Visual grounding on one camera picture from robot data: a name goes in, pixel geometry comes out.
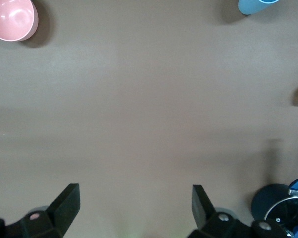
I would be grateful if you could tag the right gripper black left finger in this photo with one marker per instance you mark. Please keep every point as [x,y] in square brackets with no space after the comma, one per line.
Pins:
[60,210]

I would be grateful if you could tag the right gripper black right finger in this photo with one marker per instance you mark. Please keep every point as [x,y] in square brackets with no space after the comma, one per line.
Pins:
[208,223]

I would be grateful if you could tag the brown table cover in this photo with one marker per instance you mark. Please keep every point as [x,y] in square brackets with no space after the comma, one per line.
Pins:
[139,111]

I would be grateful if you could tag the pink bowl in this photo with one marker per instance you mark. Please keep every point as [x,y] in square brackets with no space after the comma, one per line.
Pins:
[10,17]

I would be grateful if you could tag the blue plastic cup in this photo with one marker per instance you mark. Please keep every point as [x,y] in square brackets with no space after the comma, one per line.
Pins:
[250,6]

